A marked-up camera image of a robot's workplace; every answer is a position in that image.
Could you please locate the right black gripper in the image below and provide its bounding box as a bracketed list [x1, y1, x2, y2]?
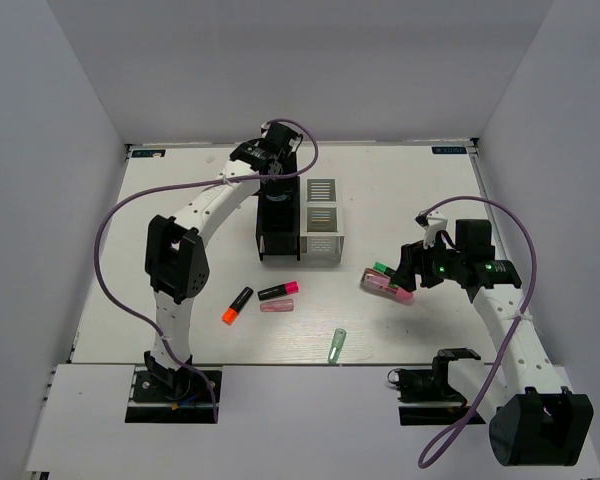
[390, 232, 466, 292]

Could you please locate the green cap black highlighter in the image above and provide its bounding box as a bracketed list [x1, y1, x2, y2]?
[373, 262, 395, 278]

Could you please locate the pink stationery package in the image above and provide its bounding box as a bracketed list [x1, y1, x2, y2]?
[360, 268, 413, 303]

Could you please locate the clear green eraser case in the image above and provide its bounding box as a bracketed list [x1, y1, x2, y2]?
[327, 328, 347, 365]

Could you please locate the pink cap black highlighter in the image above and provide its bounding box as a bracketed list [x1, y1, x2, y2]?
[257, 281, 299, 301]

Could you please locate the clear pink eraser case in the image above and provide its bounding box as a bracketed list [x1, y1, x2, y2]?
[260, 299, 295, 313]

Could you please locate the orange cap black highlighter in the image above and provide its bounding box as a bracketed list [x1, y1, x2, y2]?
[221, 287, 254, 325]

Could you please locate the blue round tape tin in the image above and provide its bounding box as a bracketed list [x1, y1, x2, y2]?
[265, 188, 293, 203]

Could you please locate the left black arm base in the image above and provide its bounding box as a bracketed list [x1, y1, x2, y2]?
[125, 369, 216, 425]

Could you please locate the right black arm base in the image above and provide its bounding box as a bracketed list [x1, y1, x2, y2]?
[386, 348, 481, 426]

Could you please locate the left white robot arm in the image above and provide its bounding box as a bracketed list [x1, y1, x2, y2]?
[144, 123, 303, 399]

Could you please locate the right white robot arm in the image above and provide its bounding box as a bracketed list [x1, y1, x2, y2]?
[391, 211, 594, 466]

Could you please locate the black metal organizer box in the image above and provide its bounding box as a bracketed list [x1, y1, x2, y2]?
[255, 177, 300, 261]

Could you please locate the white metal organizer box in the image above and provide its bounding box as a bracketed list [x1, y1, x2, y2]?
[300, 178, 345, 264]

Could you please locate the right blue corner label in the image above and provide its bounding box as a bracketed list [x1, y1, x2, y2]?
[431, 146, 467, 155]

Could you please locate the blue corner label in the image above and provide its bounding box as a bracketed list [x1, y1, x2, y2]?
[131, 149, 166, 158]
[431, 146, 467, 155]

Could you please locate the left blue corner label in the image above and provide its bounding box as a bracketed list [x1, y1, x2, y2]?
[131, 149, 166, 158]

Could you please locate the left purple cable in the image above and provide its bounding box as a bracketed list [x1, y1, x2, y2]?
[95, 118, 320, 425]

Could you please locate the purple cable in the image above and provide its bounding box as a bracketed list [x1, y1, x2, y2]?
[95, 118, 320, 425]
[417, 195, 539, 469]

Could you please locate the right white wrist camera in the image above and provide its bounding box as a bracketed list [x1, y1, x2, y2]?
[415, 209, 448, 249]

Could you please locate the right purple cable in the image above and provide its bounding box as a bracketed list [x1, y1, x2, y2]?
[417, 195, 539, 469]

